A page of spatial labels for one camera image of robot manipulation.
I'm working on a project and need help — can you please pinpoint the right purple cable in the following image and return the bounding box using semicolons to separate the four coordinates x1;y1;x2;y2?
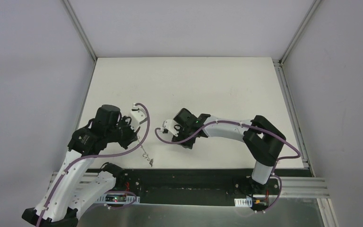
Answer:
154;120;302;215

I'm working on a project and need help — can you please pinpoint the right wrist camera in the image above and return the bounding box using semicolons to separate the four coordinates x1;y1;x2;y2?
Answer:
163;119;181;137

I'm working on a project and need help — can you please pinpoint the purple cable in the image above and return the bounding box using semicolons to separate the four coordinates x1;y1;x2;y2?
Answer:
154;120;302;215
35;103;151;227

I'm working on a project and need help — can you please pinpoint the left white cable duct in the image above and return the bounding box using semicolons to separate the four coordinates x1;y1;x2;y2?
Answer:
95;193;140;205

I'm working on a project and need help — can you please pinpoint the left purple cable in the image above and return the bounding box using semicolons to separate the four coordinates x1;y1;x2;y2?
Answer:
35;103;151;227

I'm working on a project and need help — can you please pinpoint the white cable duct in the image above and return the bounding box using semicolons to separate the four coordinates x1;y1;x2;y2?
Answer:
95;193;140;205
234;197;253;208

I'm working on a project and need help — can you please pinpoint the keyring with black key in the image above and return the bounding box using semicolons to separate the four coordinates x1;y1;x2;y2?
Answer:
140;145;154;167

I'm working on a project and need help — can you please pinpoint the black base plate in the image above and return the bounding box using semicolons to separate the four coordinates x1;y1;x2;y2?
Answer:
87;168;313;207

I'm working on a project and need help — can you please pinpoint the right white cable duct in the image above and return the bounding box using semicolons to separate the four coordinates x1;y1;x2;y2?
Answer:
234;197;253;208

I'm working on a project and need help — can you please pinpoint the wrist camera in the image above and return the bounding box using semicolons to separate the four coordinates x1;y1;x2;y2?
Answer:
163;119;181;137
127;103;147;132

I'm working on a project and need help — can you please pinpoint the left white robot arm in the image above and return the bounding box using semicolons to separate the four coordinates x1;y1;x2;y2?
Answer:
21;103;150;227

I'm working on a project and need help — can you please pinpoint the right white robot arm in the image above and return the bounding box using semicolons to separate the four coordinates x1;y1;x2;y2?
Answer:
163;108;286;194

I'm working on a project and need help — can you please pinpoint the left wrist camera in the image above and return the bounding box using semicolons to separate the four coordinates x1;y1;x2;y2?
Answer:
127;103;147;132

